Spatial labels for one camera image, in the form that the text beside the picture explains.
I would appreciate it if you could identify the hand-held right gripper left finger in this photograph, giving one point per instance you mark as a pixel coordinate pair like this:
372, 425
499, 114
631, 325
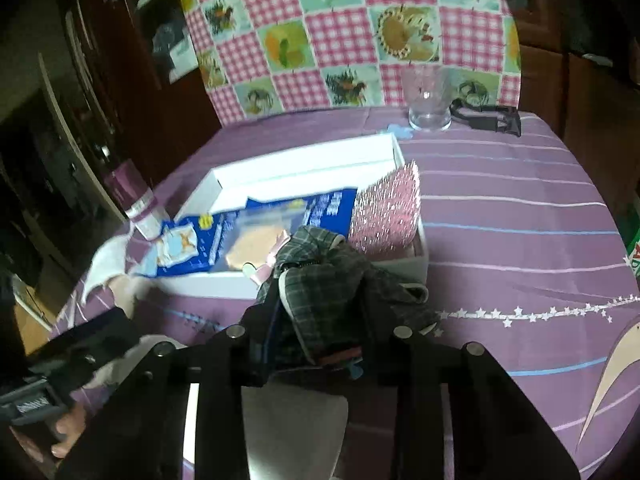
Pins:
260, 340

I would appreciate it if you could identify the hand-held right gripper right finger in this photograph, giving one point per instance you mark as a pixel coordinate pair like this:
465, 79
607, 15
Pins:
380, 340

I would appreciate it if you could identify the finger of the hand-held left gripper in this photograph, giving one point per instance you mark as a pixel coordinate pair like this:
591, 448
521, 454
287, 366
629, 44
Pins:
95, 342

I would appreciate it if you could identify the grey plaid cloth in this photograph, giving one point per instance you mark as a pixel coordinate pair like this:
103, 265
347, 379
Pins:
340, 280

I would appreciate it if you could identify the pink glitter pouch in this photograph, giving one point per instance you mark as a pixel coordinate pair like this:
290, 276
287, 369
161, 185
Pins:
385, 215

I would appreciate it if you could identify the blue plastic packet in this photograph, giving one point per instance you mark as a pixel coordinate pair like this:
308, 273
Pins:
320, 210

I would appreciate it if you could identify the white shallow box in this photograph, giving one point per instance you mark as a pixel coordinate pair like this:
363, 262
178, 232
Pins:
300, 165

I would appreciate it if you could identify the person's left hand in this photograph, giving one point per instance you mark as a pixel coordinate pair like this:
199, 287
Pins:
72, 430

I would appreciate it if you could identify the white folded cloth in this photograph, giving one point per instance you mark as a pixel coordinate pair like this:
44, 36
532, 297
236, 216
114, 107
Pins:
107, 260

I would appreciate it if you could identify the purple spray bottle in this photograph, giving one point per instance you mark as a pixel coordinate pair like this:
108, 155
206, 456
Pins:
137, 200

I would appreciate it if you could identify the purple striped tablecloth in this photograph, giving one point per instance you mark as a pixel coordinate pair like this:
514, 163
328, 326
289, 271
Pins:
500, 220

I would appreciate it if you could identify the clear drinking glass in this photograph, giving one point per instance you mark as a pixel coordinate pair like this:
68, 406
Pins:
429, 105

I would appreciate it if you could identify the dark wooden cabinet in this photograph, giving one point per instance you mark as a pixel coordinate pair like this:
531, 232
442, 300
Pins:
590, 85
115, 85

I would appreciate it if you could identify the green packet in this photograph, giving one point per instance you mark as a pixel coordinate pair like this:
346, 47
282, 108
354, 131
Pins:
634, 255

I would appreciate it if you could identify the pink patchwork checkered cloth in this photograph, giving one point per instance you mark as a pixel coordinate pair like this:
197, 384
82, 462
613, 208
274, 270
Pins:
325, 35

